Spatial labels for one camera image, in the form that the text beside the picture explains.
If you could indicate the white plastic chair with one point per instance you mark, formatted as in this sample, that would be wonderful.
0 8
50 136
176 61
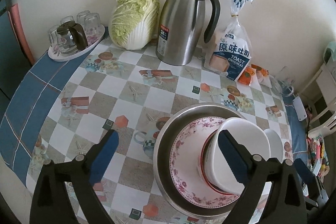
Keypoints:
325 79

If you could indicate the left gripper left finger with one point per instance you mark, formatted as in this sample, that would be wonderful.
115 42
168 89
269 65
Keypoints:
51 203

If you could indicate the pale blue shallow plate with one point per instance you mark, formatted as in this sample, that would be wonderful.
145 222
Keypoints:
276 148

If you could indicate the large steel plate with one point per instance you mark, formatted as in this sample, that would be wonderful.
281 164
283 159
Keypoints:
162 152

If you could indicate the white deep bowl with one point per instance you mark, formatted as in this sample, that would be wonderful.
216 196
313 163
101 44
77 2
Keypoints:
245 133

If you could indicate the napa cabbage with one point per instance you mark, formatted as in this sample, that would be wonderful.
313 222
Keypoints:
133 23

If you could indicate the pink floral plate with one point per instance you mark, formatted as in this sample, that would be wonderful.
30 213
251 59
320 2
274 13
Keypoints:
185 165

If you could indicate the clear glass mug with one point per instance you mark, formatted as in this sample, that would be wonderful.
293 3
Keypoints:
283 82

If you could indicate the upturned drinking glass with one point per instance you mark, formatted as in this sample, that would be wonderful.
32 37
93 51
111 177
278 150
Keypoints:
67 21
53 38
80 17
92 24

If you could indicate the toast bread bag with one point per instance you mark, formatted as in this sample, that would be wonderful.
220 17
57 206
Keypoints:
230 49

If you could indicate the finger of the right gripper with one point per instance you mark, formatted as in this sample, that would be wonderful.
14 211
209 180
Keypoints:
304 172

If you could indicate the colourful clutter pile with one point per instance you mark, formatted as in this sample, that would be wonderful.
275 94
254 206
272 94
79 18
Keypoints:
317 155

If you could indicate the glass teapot brown handle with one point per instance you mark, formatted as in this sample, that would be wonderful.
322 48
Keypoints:
70 37

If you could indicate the orange snack packet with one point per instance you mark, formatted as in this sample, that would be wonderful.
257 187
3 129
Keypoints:
246 78
262 76

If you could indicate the checkered patterned tablecloth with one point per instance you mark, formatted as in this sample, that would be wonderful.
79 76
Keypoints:
60 110

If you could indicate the white power adapter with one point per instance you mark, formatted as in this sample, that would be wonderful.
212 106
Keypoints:
300 109

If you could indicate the red rimmed strawberry bowl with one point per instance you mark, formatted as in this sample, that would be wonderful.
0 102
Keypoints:
207 160

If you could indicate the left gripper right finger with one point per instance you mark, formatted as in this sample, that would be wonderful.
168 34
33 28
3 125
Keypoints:
285 202

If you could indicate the steel thermos jug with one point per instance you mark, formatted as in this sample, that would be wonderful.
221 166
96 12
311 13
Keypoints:
180 27

